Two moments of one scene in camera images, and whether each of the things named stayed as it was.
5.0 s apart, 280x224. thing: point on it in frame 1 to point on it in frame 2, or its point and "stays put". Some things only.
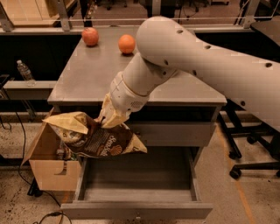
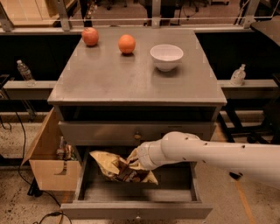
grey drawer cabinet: (182, 115) stays put
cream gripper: (126, 96) to (143, 157)
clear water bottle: (26, 73) stays put
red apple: (90, 36) stays put
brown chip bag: (86, 136) to (117, 168)
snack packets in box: (64, 153) stays put
